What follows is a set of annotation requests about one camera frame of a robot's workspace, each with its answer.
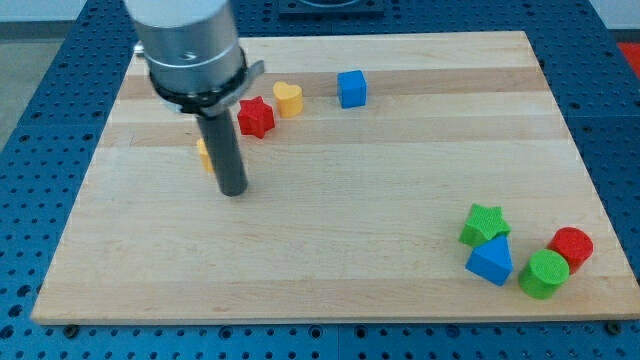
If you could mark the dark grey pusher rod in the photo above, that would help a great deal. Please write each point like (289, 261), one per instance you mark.
(221, 143)

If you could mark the yellow hexagon block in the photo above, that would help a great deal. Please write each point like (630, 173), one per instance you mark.
(204, 156)

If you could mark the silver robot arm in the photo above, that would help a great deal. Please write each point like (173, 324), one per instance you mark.
(196, 62)

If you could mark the red star block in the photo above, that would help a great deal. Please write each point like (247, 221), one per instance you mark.
(255, 117)

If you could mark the yellow heart block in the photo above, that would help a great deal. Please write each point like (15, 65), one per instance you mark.
(289, 99)

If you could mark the green star block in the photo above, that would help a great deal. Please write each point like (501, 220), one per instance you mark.
(482, 225)

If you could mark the blue cube block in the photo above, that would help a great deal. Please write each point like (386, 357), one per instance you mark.
(351, 89)

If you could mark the wooden board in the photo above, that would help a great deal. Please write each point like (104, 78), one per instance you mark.
(351, 215)

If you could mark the blue triangle block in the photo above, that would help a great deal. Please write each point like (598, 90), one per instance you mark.
(492, 260)

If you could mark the green cylinder block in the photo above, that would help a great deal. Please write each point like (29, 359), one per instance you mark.
(545, 272)

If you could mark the red cylinder block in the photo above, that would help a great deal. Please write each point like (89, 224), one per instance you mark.
(574, 245)

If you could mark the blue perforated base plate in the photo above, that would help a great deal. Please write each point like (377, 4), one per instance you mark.
(45, 159)

